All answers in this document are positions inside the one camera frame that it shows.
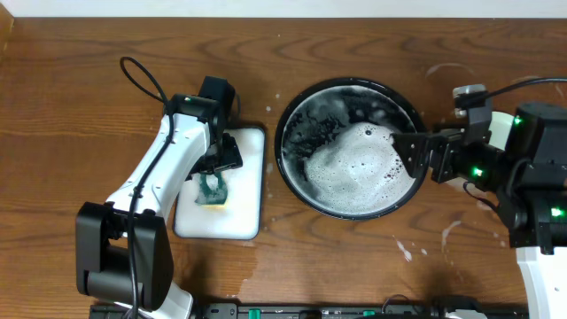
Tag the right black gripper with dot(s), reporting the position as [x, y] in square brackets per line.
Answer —
[450, 145]

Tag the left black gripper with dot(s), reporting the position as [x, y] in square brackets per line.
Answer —
[222, 160]

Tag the green sponge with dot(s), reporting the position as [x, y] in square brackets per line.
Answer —
[212, 190]

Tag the light green plate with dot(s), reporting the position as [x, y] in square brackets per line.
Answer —
[499, 128]

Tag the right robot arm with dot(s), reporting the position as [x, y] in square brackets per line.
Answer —
[527, 176]

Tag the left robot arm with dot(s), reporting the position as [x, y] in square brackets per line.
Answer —
[122, 249]

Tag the black rectangular foam tray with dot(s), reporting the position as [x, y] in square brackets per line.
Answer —
[239, 217]

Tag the round black tray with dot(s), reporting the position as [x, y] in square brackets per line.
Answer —
[334, 148]

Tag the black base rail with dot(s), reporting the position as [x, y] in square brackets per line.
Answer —
[232, 311]

